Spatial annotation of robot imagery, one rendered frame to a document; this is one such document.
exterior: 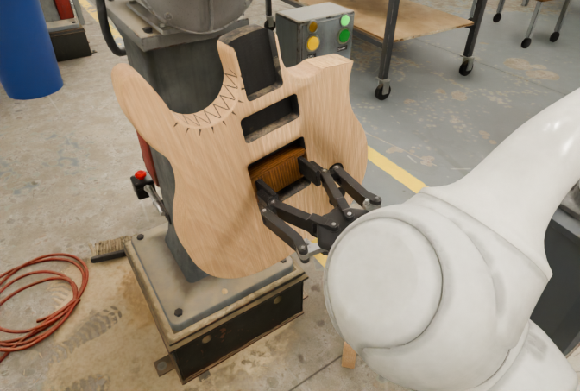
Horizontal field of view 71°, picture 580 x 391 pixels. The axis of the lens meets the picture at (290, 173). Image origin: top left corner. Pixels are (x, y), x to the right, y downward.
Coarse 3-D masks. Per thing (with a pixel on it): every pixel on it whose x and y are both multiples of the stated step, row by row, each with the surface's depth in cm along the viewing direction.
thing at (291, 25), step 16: (288, 16) 89; (304, 16) 89; (320, 16) 89; (336, 16) 91; (352, 16) 93; (288, 32) 90; (304, 32) 88; (320, 32) 90; (336, 32) 93; (352, 32) 96; (288, 48) 93; (304, 48) 90; (320, 48) 93; (336, 48) 95; (288, 64) 95
